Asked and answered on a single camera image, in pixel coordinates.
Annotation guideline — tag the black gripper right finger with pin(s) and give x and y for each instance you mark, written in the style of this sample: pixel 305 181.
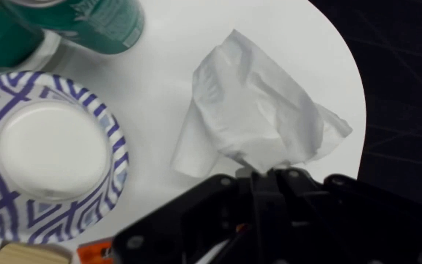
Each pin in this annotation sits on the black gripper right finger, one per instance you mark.
pixel 339 220

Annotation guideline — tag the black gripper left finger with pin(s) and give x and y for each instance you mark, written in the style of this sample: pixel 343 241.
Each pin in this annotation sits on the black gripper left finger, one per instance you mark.
pixel 186 228

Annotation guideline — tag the white napkin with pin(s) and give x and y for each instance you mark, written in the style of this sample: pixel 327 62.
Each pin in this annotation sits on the white napkin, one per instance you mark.
pixel 245 109

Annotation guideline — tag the blue patterned paper bowl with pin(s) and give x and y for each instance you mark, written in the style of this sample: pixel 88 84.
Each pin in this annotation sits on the blue patterned paper bowl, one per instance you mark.
pixel 63 159

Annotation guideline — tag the wooden block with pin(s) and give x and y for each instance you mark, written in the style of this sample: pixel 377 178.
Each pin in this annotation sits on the wooden block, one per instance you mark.
pixel 34 254

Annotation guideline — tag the green soda can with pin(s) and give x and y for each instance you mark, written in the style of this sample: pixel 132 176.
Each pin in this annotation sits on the green soda can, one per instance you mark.
pixel 107 27

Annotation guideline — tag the white plate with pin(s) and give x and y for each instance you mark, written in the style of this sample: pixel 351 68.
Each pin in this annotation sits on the white plate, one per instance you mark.
pixel 41 56

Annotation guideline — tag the green cylinder block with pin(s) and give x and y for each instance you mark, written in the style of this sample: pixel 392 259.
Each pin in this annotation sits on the green cylinder block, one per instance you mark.
pixel 18 40

